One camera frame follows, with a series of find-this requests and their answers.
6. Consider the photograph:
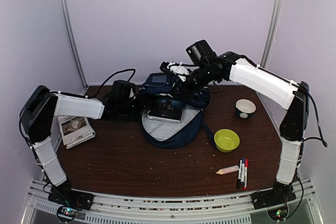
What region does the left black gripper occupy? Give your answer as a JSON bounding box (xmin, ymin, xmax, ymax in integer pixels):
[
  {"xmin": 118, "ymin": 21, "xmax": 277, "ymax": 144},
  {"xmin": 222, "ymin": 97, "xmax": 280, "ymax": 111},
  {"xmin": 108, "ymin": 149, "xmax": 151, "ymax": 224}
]
[{"xmin": 119, "ymin": 93, "xmax": 156, "ymax": 119}]

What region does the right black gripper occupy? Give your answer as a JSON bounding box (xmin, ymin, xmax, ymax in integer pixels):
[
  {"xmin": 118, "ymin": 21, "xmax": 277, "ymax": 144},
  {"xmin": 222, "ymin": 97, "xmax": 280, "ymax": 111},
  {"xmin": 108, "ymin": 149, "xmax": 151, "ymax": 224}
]
[{"xmin": 170, "ymin": 63, "xmax": 218, "ymax": 100}]

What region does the dark Wuthering Heights book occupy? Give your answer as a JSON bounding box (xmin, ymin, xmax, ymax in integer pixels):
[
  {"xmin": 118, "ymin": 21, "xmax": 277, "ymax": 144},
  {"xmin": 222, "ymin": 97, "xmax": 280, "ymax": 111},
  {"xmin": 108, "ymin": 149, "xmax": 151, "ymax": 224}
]
[{"xmin": 147, "ymin": 98, "xmax": 185, "ymax": 123}]

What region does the navy blue student backpack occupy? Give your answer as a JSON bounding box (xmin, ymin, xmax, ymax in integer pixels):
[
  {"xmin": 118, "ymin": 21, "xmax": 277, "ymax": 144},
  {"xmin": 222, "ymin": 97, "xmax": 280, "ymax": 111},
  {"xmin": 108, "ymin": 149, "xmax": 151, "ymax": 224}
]
[{"xmin": 138, "ymin": 72, "xmax": 216, "ymax": 149}]

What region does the white Afternoon Tea book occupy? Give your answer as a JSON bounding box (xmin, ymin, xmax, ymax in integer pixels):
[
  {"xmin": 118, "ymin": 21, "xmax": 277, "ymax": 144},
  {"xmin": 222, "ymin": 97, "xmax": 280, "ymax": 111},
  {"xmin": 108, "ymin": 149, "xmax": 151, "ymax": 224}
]
[{"xmin": 58, "ymin": 116, "xmax": 96, "ymax": 149}]

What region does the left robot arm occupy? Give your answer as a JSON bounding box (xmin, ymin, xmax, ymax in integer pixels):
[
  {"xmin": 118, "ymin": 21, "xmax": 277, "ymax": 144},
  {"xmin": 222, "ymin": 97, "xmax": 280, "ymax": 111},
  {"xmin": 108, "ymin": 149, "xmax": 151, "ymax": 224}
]
[{"xmin": 19, "ymin": 82, "xmax": 151, "ymax": 205}]

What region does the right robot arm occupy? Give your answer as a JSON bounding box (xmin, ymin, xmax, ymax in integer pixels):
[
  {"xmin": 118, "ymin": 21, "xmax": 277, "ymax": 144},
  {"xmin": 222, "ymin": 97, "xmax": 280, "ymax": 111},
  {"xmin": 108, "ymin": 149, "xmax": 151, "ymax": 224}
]
[{"xmin": 169, "ymin": 40, "xmax": 309, "ymax": 204}]

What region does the dark bowl white inside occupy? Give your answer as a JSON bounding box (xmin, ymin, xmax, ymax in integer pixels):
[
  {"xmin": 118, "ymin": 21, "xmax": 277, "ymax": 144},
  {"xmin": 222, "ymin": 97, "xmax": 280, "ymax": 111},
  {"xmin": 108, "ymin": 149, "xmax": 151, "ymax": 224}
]
[{"xmin": 235, "ymin": 99, "xmax": 257, "ymax": 119}]

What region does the lime green bowl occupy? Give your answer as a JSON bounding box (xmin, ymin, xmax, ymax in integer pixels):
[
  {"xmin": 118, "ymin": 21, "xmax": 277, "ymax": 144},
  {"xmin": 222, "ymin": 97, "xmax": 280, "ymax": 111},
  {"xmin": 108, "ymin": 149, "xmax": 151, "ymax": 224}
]
[{"xmin": 214, "ymin": 129, "xmax": 240, "ymax": 153}]

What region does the black marker pen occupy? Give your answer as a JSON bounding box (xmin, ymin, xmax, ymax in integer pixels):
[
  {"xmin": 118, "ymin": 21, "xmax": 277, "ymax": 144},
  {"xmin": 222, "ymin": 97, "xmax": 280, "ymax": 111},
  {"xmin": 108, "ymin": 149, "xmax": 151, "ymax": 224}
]
[{"xmin": 236, "ymin": 159, "xmax": 243, "ymax": 189}]

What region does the cream glue tube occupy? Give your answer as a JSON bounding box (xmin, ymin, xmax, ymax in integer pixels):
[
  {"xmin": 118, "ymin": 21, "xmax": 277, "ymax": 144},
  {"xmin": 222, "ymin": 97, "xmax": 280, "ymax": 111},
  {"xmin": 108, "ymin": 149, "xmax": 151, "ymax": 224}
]
[{"xmin": 216, "ymin": 165, "xmax": 239, "ymax": 175}]

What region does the red marker pen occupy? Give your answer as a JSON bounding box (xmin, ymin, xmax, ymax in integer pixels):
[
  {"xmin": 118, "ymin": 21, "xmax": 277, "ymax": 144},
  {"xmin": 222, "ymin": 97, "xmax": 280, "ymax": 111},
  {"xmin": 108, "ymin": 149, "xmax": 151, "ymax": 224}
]
[{"xmin": 244, "ymin": 158, "xmax": 248, "ymax": 190}]

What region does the blue marker pen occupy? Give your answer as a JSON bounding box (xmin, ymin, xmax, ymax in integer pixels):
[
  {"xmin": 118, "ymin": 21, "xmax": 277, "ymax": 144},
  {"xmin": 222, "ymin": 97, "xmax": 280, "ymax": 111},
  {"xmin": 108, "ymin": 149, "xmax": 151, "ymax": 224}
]
[{"xmin": 240, "ymin": 157, "xmax": 245, "ymax": 187}]

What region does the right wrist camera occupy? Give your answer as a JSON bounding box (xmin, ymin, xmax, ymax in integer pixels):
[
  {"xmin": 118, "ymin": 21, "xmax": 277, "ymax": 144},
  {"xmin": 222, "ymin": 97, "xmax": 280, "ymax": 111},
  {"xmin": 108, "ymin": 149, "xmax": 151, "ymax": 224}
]
[{"xmin": 160, "ymin": 61, "xmax": 190, "ymax": 82}]

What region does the right aluminium frame post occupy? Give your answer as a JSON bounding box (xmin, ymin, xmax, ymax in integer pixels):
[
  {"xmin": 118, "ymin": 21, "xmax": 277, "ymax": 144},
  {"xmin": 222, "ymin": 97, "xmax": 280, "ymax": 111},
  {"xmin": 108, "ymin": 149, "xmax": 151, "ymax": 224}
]
[{"xmin": 260, "ymin": 0, "xmax": 284, "ymax": 70}]

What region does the aluminium frame post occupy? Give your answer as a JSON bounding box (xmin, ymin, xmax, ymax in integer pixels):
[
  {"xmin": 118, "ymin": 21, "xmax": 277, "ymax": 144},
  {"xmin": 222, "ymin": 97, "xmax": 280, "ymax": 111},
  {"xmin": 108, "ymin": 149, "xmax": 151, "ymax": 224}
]
[
  {"xmin": 260, "ymin": 0, "xmax": 284, "ymax": 70},
  {"xmin": 60, "ymin": 0, "xmax": 88, "ymax": 90}
]

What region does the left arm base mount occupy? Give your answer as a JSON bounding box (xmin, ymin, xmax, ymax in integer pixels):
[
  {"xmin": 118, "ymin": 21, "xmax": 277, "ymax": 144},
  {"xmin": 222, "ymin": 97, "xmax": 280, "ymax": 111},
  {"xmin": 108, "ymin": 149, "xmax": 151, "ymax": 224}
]
[{"xmin": 48, "ymin": 179, "xmax": 94, "ymax": 223}]

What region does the front aluminium rail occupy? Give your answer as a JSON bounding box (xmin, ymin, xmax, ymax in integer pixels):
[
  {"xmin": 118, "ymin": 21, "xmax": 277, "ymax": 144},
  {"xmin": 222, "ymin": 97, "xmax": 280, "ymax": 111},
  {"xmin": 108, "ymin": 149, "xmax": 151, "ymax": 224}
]
[{"xmin": 26, "ymin": 179, "xmax": 323, "ymax": 224}]

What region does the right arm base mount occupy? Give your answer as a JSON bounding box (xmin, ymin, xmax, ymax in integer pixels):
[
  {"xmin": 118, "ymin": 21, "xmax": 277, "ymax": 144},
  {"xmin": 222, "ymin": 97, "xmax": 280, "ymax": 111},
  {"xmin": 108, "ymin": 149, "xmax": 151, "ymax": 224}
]
[{"xmin": 251, "ymin": 181, "xmax": 296, "ymax": 221}]

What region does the left aluminium frame post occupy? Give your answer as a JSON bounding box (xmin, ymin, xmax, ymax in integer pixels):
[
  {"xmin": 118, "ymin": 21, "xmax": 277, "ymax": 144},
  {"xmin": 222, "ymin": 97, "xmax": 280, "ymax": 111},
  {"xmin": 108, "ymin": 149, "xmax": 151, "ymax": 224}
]
[{"xmin": 60, "ymin": 0, "xmax": 88, "ymax": 90}]

